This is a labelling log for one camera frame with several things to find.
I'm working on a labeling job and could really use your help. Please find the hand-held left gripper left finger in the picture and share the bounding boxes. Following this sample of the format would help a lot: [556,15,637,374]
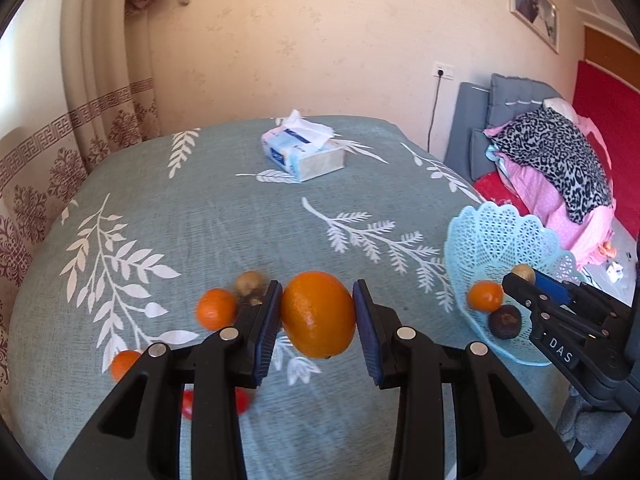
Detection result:
[54,280,284,480]

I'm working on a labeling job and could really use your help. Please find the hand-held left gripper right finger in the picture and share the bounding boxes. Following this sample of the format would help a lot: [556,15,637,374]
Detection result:
[351,280,583,480]

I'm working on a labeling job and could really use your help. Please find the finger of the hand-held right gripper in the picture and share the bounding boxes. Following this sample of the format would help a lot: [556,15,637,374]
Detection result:
[531,269,631,322]
[502,272,601,337]

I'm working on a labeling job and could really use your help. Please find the small tangerine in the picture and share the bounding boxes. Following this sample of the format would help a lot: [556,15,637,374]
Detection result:
[467,281,504,312]
[196,288,238,331]
[110,350,143,382]

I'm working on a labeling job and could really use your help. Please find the large orange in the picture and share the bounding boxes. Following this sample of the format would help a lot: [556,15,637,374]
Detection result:
[280,270,357,360]

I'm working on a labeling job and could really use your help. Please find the light blue plastic basket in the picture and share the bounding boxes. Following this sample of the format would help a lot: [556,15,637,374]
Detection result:
[444,201,591,366]

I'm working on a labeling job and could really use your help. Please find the red tomato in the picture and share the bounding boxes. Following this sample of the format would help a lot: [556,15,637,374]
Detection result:
[181,388,251,422]

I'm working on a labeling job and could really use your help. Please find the pink dotted clothes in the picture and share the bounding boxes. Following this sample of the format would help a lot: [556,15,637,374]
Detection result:
[483,105,617,268]

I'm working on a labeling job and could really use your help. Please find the red blanket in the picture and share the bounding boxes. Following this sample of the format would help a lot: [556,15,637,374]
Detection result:
[472,171,532,217]

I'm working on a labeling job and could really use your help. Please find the leopard print cloth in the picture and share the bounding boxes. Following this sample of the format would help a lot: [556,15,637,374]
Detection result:
[499,109,614,226]

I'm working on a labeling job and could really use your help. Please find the teal leaf-print tablecloth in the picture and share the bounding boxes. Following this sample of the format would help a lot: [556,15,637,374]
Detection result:
[7,116,591,480]

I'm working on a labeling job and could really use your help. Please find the white pillow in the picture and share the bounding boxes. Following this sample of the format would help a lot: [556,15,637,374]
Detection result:
[542,97,582,122]

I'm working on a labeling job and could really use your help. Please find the red padded headboard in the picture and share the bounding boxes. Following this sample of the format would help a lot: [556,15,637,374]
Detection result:
[571,60,640,243]

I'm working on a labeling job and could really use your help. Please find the tissue box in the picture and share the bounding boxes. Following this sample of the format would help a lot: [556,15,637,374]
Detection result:
[260,109,346,183]

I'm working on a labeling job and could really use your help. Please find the beige patterned curtain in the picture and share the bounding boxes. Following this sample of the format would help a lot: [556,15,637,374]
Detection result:
[0,0,191,396]

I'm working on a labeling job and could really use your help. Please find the dark power cable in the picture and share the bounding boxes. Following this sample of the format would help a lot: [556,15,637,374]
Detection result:
[428,77,444,155]

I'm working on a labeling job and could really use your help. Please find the orange wall panel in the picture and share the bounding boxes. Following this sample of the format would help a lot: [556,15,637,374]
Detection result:
[582,25,640,95]

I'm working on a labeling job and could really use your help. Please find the framed wall picture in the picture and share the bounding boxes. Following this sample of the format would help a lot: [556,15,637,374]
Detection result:
[506,0,560,54]

